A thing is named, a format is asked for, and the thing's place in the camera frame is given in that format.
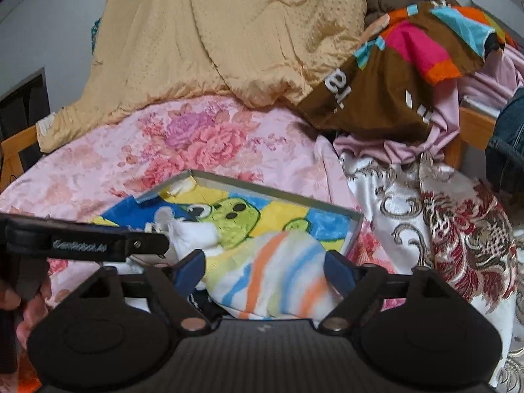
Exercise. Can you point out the person's left hand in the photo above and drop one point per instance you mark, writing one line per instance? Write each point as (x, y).
(35, 311)

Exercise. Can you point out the white orange blue striped sock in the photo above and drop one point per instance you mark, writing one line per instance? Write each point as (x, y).
(278, 270)

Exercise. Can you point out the wooden bed side rail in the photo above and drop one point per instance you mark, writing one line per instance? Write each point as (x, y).
(16, 147)

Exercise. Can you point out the cartoon frog print box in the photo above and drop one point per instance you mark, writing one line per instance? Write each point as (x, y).
(311, 221)

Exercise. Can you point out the white gold damask cloth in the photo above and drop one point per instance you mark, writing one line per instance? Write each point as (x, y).
(450, 221)

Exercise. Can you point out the brown multicolour patch cloth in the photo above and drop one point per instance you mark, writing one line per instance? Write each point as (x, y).
(376, 90)

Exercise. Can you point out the orange cloth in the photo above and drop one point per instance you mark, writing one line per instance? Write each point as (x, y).
(28, 376)

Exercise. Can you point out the yellow dotted blanket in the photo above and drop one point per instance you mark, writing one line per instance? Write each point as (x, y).
(204, 41)

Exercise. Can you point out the white fluffy cloth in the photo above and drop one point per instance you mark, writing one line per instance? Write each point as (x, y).
(188, 233)

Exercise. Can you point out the teal wall hanging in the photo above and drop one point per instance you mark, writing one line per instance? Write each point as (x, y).
(96, 37)

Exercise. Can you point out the white sheet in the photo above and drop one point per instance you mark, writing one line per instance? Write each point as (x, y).
(479, 104)

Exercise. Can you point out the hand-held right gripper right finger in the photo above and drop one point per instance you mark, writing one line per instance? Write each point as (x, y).
(339, 272)

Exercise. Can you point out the dark cabinet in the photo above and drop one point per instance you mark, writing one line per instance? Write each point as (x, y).
(20, 106)

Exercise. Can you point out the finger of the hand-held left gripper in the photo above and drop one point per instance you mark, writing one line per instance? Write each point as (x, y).
(149, 245)

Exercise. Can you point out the black printed sock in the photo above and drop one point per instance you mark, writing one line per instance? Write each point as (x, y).
(204, 301)

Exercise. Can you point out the lilac cloth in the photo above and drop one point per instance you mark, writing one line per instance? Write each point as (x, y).
(491, 77)

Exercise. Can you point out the pink floral bedsheet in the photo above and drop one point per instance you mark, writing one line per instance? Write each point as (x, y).
(123, 163)

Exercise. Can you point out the wooden bed frame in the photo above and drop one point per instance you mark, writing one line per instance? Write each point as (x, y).
(470, 127)

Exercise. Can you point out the small white cloth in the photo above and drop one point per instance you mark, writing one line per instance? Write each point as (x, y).
(45, 131)

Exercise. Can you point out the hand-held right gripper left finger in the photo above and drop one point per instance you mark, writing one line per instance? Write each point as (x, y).
(190, 272)

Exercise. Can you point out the blue jeans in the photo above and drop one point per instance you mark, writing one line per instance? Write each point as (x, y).
(507, 143)

